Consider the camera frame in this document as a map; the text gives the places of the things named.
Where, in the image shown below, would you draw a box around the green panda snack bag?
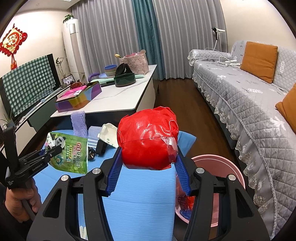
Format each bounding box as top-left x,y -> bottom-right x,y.
45,132 -> 88,174

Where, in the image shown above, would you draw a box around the purple foam fruit net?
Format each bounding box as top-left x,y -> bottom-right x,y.
70,111 -> 88,138

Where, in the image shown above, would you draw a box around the white paper box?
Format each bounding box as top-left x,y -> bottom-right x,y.
97,123 -> 119,148

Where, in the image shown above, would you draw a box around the red ball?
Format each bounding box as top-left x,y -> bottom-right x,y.
117,106 -> 179,171

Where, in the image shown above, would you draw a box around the blue plastic shoe cover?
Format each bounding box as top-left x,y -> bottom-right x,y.
180,209 -> 192,220

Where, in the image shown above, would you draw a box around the red plastic bag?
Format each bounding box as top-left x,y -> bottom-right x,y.
176,177 -> 195,211

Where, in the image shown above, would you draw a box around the black wrapper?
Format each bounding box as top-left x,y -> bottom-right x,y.
88,147 -> 96,161

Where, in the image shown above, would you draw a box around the black elastic band roll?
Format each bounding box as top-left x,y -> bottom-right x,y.
95,139 -> 108,156

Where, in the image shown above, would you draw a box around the pink trash bin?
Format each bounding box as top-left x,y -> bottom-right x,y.
174,154 -> 246,228

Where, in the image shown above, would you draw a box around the person's left hand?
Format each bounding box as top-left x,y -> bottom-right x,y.
4,179 -> 42,222

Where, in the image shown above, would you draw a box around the tv cabinet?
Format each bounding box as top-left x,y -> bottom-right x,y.
1,87 -> 70,155

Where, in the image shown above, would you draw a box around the television with checked cloth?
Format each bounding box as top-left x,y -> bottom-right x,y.
1,54 -> 61,120

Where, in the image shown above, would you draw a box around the white foam net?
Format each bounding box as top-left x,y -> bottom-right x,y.
88,126 -> 102,148

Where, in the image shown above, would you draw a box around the blue table cloth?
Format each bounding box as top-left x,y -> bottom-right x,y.
34,131 -> 196,240

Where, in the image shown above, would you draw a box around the colourful gift box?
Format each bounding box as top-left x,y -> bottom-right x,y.
55,81 -> 102,113

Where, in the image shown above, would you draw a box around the grey covered sofa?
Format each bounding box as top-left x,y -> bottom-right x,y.
188,41 -> 295,240

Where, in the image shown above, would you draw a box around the white coffee table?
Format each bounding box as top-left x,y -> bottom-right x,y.
50,64 -> 159,130

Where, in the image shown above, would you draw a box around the red chinese knot decoration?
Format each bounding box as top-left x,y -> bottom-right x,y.
1,24 -> 28,70

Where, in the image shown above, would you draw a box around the orange cushion near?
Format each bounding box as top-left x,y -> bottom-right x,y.
275,84 -> 296,133

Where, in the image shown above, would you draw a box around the orange cushion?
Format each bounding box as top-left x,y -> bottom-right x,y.
240,41 -> 278,84
275,84 -> 296,133

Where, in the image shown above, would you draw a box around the stacked coloured bowls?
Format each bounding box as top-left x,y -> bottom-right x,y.
104,64 -> 117,76

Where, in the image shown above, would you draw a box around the dark green round box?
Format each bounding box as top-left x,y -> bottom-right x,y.
114,73 -> 136,87

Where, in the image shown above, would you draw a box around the white standing air conditioner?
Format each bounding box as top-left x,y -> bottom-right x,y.
62,18 -> 89,83

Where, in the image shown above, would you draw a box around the potted green plant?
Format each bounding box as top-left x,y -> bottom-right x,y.
63,14 -> 74,23

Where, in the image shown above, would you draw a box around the pink quilted basket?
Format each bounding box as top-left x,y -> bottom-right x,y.
119,50 -> 149,75

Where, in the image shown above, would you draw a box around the orange cushion far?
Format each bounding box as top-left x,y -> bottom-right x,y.
240,41 -> 278,84

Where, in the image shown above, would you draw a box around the grey curtain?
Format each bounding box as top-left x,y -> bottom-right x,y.
72,1 -> 228,80

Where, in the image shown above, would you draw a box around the teal curtain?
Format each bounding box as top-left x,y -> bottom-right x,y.
132,0 -> 165,80

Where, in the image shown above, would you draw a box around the white floor lamp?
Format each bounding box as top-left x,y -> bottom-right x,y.
211,27 -> 226,50

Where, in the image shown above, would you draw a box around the small photo frame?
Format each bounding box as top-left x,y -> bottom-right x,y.
62,74 -> 75,86

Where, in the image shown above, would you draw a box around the white power strip cable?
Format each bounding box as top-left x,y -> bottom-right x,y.
217,56 -> 242,67

